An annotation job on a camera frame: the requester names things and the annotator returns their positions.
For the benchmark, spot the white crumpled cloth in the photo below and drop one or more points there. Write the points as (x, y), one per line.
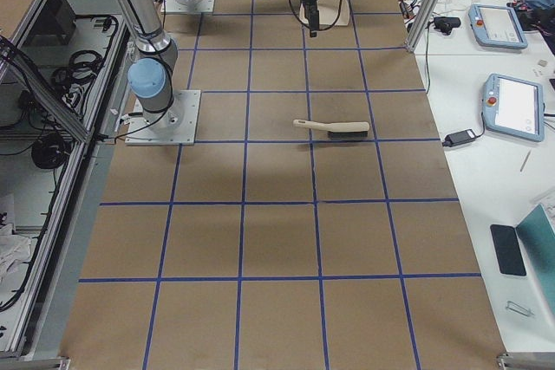
(15, 248)

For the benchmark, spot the beige hand brush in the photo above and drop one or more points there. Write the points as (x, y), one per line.
(337, 130)

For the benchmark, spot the black power adapter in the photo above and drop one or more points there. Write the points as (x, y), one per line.
(460, 138)

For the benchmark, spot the near teach pendant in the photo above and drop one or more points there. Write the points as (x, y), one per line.
(513, 107)

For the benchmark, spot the teach pendant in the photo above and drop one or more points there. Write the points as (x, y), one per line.
(496, 26)
(513, 107)

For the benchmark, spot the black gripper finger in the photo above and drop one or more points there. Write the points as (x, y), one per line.
(312, 15)

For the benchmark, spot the black smartphone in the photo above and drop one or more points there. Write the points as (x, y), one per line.
(507, 250)

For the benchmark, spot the aluminium frame post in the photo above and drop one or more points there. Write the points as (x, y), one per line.
(427, 1)

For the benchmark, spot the black webcam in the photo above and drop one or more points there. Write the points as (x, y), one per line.
(446, 24)

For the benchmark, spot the teal laptop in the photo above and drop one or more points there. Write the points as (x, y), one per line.
(536, 236)

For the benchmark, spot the beige plastic dustpan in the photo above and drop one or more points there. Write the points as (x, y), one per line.
(332, 13)

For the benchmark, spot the far teach pendant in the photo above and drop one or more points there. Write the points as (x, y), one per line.
(496, 26)

